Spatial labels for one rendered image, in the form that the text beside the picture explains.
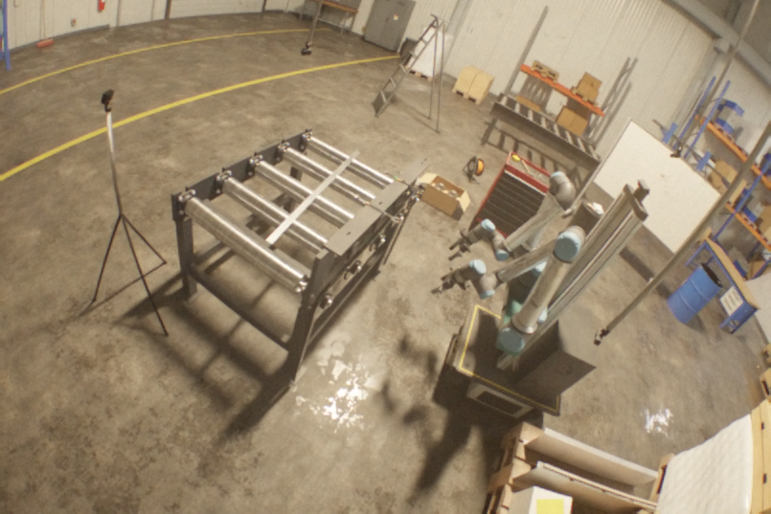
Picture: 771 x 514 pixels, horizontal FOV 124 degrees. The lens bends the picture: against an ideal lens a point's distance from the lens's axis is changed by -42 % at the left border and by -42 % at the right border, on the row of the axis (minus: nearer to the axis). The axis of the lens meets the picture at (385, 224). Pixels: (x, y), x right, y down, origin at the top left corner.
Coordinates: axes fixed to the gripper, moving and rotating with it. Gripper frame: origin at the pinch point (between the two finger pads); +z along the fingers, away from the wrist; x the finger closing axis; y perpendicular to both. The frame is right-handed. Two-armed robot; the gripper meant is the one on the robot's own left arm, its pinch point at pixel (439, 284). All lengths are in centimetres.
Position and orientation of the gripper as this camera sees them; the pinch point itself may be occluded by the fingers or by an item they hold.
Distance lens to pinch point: 216.7
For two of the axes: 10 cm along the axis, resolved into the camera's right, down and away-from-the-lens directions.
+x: -5.3, 4.9, -6.9
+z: -5.6, 4.1, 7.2
